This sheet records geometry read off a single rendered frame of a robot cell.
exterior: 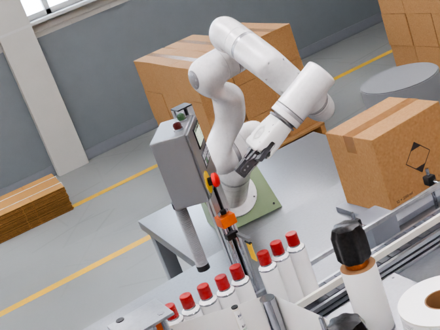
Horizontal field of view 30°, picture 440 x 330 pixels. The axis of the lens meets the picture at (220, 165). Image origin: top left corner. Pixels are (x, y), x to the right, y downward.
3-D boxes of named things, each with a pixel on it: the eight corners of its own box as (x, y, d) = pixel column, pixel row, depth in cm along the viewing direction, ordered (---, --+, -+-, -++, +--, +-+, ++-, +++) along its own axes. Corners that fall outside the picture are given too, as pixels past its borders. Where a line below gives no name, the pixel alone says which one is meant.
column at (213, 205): (256, 322, 236) (177, 110, 214) (249, 317, 240) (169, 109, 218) (269, 314, 238) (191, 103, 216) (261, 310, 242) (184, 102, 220)
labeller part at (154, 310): (124, 344, 187) (122, 340, 186) (107, 328, 196) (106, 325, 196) (175, 314, 192) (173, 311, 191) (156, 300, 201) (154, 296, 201)
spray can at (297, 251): (306, 304, 227) (283, 239, 220) (301, 295, 232) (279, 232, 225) (323, 297, 227) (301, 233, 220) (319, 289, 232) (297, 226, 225)
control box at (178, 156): (175, 211, 210) (148, 145, 204) (184, 184, 225) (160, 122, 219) (212, 201, 208) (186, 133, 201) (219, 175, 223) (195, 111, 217)
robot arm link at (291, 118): (272, 97, 209) (265, 107, 210) (283, 104, 201) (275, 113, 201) (296, 117, 212) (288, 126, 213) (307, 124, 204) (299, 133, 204)
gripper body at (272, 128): (268, 105, 210) (240, 138, 211) (280, 112, 201) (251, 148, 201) (289, 122, 213) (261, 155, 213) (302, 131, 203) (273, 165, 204)
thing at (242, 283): (255, 338, 219) (231, 273, 213) (246, 332, 224) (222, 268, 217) (271, 328, 221) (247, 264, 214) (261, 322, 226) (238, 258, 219)
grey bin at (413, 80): (419, 198, 462) (391, 97, 442) (372, 183, 503) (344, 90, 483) (480, 164, 476) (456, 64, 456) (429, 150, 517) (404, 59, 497)
